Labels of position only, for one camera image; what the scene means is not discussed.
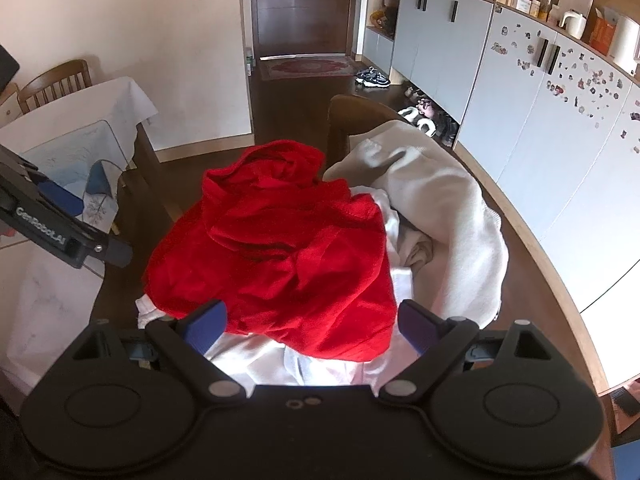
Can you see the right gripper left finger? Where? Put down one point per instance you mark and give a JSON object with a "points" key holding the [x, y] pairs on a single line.
{"points": [[184, 343]]}

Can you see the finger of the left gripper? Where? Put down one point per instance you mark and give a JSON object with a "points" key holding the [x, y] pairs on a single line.
{"points": [[61, 198]]}

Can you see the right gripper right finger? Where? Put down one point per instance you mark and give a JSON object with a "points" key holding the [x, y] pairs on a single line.
{"points": [[441, 345]]}

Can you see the red printed t-shirt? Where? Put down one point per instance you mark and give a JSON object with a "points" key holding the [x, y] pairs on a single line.
{"points": [[295, 258]]}

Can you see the brown chair under clothes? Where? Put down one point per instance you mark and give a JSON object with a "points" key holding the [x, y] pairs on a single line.
{"points": [[349, 116]]}

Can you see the white garment pile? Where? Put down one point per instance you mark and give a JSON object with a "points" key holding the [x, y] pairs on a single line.
{"points": [[262, 360]]}

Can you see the beige sweatshirt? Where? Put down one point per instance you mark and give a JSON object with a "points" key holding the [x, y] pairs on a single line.
{"points": [[450, 238]]}

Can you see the wooden dining chair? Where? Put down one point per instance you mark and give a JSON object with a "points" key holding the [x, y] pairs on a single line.
{"points": [[54, 84]]}

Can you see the dark sneakers pair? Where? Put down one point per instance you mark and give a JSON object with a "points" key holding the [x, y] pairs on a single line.
{"points": [[370, 77]]}

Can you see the red door mat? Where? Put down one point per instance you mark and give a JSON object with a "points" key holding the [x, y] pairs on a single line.
{"points": [[307, 67]]}

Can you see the dark wooden entrance door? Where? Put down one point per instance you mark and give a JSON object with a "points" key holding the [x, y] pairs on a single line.
{"points": [[301, 27]]}

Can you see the white cabinet wall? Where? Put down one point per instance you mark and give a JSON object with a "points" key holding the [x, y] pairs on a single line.
{"points": [[554, 128]]}

